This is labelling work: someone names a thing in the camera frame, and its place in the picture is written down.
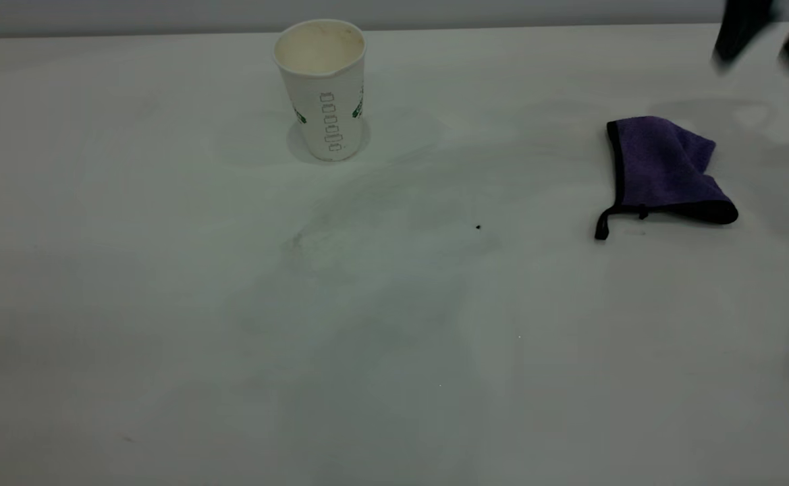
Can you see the purple cloth with black trim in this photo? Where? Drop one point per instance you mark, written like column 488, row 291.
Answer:
column 664, row 169

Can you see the white paper cup green print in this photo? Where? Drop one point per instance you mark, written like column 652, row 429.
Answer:
column 323, row 101

